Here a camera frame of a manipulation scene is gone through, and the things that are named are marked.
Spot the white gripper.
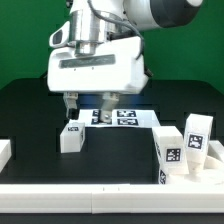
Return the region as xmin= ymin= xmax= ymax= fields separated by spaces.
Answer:
xmin=47 ymin=37 xmax=148 ymax=123

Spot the paper sheet with tags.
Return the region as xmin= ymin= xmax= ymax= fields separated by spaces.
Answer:
xmin=78 ymin=109 xmax=160 ymax=128

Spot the white U-shaped obstacle fence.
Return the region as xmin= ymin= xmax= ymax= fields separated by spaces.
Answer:
xmin=0 ymin=138 xmax=224 ymax=215

